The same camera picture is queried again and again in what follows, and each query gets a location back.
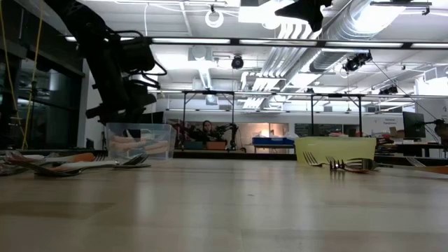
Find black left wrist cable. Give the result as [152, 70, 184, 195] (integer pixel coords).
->
[113, 29, 168, 90]

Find blue storage bin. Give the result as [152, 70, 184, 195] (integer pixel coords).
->
[251, 136, 298, 146]

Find white cable coil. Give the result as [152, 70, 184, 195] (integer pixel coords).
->
[204, 8, 225, 29]

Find person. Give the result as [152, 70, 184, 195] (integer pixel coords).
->
[201, 120, 214, 141]
[433, 118, 448, 150]

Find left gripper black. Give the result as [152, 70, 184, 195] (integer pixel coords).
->
[85, 78, 158, 140]

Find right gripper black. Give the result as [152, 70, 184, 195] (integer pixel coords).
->
[274, 0, 333, 32]

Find black background station frame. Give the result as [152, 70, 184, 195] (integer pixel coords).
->
[310, 92, 365, 138]
[181, 90, 236, 151]

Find black overhead light bar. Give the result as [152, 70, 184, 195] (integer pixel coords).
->
[64, 36, 448, 50]

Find silver ventilation duct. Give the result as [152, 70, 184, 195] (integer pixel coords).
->
[309, 0, 414, 73]

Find black background desk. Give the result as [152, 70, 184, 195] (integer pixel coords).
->
[383, 139, 448, 158]

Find teal box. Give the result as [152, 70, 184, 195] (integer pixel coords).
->
[183, 140, 207, 151]

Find yellow cable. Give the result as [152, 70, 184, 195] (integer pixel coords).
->
[0, 0, 46, 150]

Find black tripod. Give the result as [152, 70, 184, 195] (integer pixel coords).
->
[29, 79, 39, 150]

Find silver metal fork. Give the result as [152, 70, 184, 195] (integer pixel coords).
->
[344, 157, 395, 172]

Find clear plastic bin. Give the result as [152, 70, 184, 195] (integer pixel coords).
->
[106, 122, 177, 162]

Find black ceiling spotlight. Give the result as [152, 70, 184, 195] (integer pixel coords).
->
[342, 51, 373, 74]
[230, 54, 245, 71]

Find yellow plastic bin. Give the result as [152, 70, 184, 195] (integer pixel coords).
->
[294, 136, 378, 165]

